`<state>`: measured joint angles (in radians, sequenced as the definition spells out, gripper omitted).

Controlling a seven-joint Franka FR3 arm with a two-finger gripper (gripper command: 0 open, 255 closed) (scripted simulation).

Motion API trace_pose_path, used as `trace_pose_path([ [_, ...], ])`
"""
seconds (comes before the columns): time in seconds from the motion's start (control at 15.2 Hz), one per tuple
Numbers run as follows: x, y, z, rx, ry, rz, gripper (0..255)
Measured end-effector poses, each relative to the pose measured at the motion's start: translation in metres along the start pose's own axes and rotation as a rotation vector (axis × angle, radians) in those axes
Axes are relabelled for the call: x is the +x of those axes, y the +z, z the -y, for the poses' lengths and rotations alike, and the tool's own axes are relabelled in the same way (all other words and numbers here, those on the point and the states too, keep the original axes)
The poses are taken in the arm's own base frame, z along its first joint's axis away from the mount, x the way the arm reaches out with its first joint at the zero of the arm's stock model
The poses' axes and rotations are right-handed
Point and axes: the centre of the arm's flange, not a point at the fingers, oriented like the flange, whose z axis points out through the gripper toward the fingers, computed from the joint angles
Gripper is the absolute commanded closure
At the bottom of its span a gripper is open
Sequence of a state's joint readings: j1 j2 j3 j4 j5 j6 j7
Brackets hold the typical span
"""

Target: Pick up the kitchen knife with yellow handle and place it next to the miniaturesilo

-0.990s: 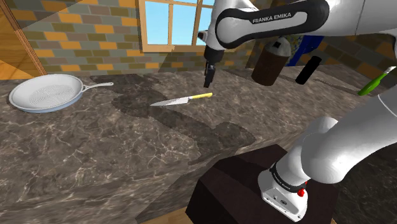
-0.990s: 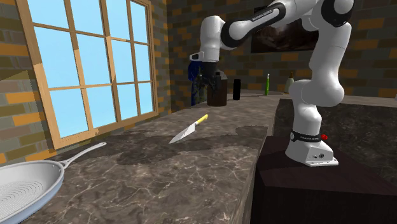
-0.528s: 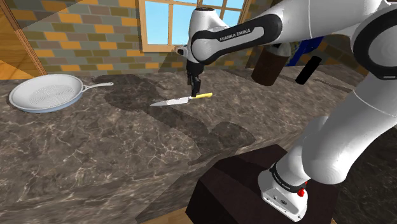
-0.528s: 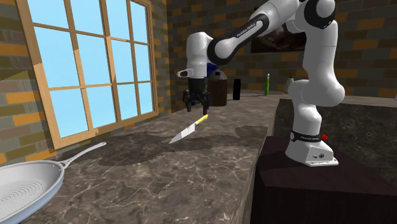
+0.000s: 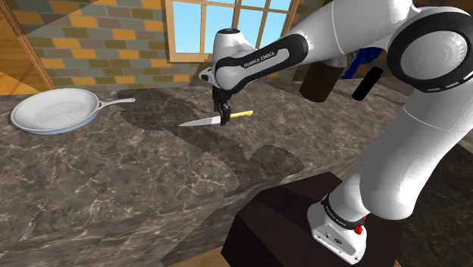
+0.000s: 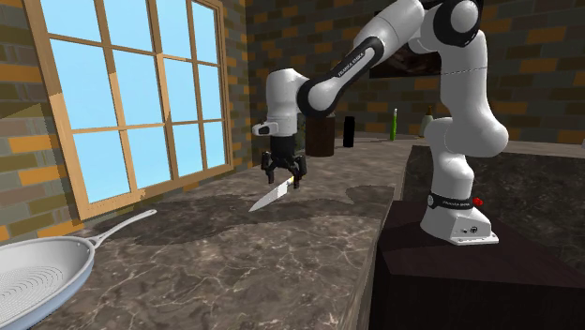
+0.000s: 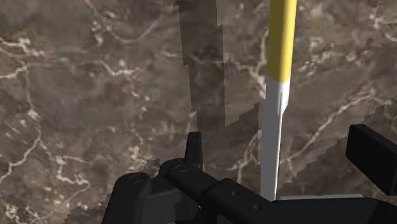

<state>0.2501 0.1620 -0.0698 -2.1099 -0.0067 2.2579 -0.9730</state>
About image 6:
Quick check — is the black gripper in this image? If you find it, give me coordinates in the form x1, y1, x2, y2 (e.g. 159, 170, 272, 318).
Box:
261, 135, 308, 190

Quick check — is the silver kitchen knife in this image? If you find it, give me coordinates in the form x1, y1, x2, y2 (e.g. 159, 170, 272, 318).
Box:
247, 175, 295, 213

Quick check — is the dark brown cylinder container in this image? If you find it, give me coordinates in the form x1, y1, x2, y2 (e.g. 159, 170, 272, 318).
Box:
304, 113, 337, 158

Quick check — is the black cylinder bottle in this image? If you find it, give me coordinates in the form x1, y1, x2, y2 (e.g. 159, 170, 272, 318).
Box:
342, 115, 356, 149

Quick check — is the pale bottle with brown top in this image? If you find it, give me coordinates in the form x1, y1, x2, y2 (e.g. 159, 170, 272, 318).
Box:
419, 105, 435, 138

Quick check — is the wooden framed window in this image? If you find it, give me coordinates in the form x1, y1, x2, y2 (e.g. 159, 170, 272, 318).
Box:
22, 0, 234, 221

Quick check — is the dark robot stand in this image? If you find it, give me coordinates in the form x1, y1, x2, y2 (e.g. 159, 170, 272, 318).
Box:
367, 199, 585, 330

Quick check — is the white frying pan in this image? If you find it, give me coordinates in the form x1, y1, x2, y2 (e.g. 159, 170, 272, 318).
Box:
0, 208, 158, 330

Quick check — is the dark wall picture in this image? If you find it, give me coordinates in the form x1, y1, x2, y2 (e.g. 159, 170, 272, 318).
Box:
368, 8, 443, 80

